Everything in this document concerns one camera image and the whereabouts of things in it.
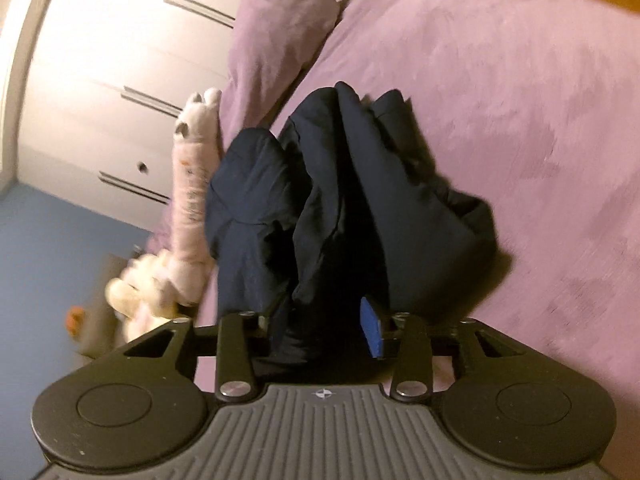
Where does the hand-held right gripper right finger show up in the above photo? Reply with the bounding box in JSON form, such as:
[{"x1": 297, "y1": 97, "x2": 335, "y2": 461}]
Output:
[{"x1": 360, "y1": 296, "x2": 546, "y2": 404}]

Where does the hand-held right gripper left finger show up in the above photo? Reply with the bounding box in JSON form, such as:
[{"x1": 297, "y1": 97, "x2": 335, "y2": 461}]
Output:
[{"x1": 102, "y1": 310, "x2": 292, "y2": 404}]

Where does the dark navy garment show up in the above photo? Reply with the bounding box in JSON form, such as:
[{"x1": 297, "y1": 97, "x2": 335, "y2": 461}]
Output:
[{"x1": 204, "y1": 81, "x2": 500, "y2": 387}]

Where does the pale yellow plush toy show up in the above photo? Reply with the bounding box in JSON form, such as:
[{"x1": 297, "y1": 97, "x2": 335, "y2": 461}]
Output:
[{"x1": 104, "y1": 252, "x2": 177, "y2": 343}]

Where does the long cream plush cat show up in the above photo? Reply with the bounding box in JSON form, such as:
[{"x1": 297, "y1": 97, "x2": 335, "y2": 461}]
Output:
[{"x1": 167, "y1": 87, "x2": 224, "y2": 307}]

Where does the small orange toy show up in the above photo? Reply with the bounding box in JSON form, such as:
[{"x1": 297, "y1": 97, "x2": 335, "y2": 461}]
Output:
[{"x1": 65, "y1": 306, "x2": 87, "y2": 340}]

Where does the purple pillow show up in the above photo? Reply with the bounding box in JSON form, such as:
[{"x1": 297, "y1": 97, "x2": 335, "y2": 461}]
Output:
[{"x1": 219, "y1": 0, "x2": 342, "y2": 142}]

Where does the white wardrobe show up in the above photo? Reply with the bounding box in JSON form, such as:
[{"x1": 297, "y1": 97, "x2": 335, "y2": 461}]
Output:
[{"x1": 0, "y1": 0, "x2": 282, "y2": 235}]

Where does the silver wardrobe handle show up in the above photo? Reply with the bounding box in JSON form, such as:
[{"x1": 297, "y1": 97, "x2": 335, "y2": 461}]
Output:
[
  {"x1": 98, "y1": 170, "x2": 172, "y2": 206},
  {"x1": 164, "y1": 0, "x2": 236, "y2": 30},
  {"x1": 120, "y1": 85, "x2": 184, "y2": 119}
]

